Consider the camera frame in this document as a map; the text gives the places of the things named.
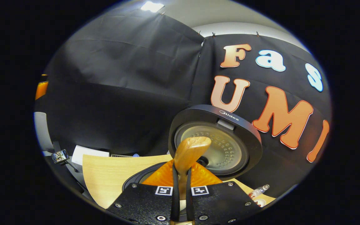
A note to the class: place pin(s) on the white paper sheet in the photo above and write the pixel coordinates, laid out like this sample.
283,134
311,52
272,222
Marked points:
89,153

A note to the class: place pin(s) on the wooden spoon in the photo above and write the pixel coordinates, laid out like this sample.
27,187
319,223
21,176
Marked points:
191,153

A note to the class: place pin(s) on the black rice cooker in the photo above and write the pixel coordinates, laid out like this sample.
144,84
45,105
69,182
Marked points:
252,147

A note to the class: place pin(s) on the clear plastic drink bottle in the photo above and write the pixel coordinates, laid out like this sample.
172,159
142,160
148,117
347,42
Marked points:
258,191

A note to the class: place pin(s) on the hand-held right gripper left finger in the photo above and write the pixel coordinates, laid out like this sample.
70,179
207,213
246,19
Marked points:
175,203

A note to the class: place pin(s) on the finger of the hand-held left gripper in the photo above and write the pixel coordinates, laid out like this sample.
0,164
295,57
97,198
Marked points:
41,89

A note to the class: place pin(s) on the black backdrop cloth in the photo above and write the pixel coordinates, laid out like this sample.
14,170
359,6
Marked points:
105,93

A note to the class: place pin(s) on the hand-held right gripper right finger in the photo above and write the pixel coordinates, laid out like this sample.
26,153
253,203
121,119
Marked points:
188,203

